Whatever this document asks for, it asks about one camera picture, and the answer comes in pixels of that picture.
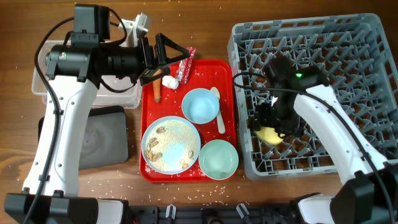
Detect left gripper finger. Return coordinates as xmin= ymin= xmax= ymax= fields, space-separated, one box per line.
xmin=155 ymin=33 xmax=190 ymax=67
xmin=139 ymin=67 xmax=170 ymax=86

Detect orange carrot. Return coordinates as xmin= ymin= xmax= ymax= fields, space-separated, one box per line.
xmin=152 ymin=78 xmax=162 ymax=103

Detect white tissue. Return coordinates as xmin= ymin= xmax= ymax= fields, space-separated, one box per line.
xmin=162 ymin=75 xmax=179 ymax=90

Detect red foil wrapper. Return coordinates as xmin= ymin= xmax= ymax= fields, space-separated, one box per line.
xmin=175 ymin=47 xmax=196 ymax=85

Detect yellow cup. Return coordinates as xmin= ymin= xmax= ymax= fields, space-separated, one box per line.
xmin=254 ymin=127 xmax=283 ymax=145

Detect light blue bowl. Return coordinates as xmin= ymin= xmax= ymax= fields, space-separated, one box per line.
xmin=182 ymin=88 xmax=220 ymax=124

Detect white plastic spoon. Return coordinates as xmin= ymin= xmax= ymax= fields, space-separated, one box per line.
xmin=210 ymin=86 xmax=226 ymax=134

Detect light blue plate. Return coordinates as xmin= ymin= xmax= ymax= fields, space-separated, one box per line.
xmin=141 ymin=116 xmax=201 ymax=175

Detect green bowl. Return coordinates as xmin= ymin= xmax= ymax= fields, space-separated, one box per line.
xmin=198 ymin=139 xmax=239 ymax=180

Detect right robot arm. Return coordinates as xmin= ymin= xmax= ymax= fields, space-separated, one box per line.
xmin=251 ymin=57 xmax=397 ymax=223

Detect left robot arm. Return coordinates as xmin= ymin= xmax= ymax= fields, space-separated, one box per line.
xmin=4 ymin=4 xmax=190 ymax=223

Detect grey dishwasher rack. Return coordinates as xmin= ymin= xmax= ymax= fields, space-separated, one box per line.
xmin=227 ymin=14 xmax=397 ymax=181

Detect red serving tray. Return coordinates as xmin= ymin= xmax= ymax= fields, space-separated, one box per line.
xmin=139 ymin=60 xmax=237 ymax=184

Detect clear plastic bin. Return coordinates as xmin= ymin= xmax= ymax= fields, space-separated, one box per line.
xmin=31 ymin=40 xmax=144 ymax=110

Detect peanut shells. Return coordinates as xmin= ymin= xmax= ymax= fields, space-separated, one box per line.
xmin=144 ymin=126 xmax=197 ymax=171

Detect black tray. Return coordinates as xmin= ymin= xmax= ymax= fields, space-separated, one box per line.
xmin=34 ymin=105 xmax=129 ymax=175

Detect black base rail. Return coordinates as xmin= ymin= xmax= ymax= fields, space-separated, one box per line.
xmin=129 ymin=204 xmax=299 ymax=224

